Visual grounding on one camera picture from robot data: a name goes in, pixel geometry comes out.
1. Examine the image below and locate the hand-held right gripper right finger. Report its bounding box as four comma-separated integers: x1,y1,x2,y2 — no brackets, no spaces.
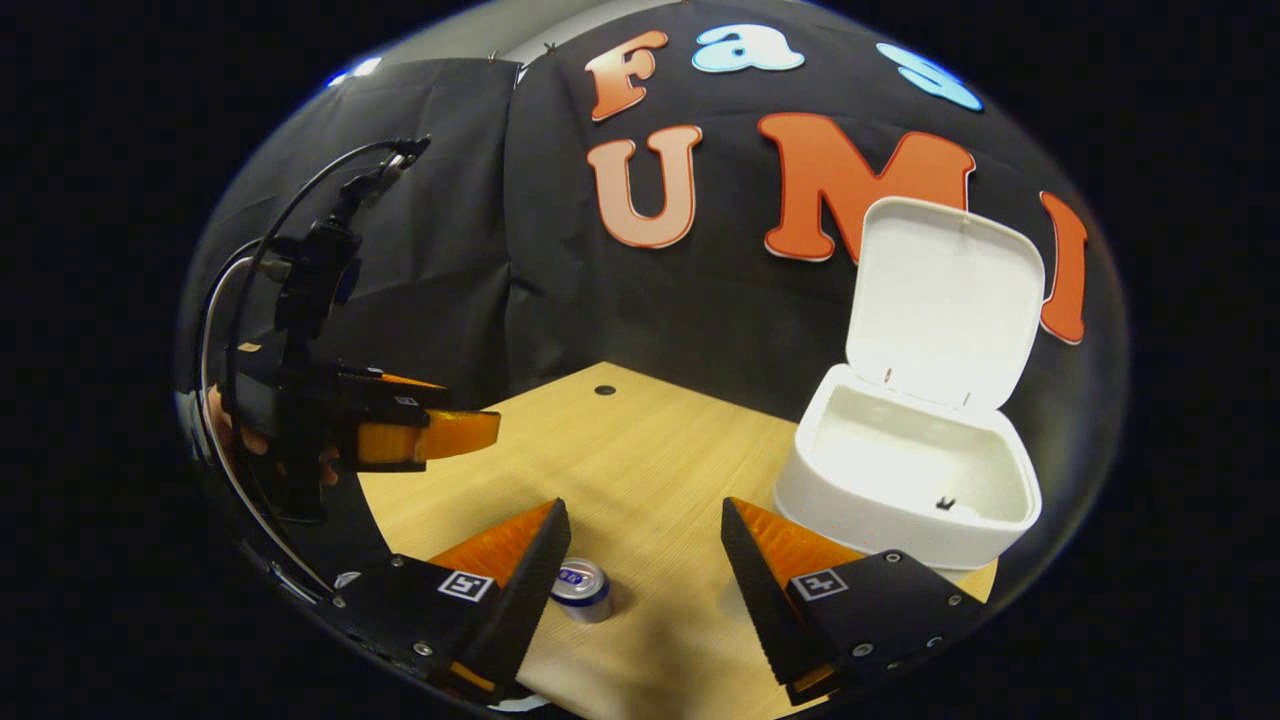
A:
720,495,993,706

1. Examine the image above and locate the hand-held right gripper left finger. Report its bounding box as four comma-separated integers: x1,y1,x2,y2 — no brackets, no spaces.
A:
322,497,573,706

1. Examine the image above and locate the blue pop can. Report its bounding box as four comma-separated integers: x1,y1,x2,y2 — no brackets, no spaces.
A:
550,557,614,625

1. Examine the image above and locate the white desktop garbage bin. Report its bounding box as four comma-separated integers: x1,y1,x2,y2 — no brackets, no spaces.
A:
773,196,1047,573

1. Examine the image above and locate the wooden desktop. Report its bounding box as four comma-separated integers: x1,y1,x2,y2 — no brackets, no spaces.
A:
358,362,1001,720

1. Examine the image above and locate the black backdrop cloth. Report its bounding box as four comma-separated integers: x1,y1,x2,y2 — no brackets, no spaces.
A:
178,0,1131,561

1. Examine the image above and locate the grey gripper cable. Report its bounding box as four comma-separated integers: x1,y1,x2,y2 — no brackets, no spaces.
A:
196,240,336,606

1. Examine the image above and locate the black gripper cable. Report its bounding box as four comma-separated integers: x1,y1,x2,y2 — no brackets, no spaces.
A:
222,140,416,401

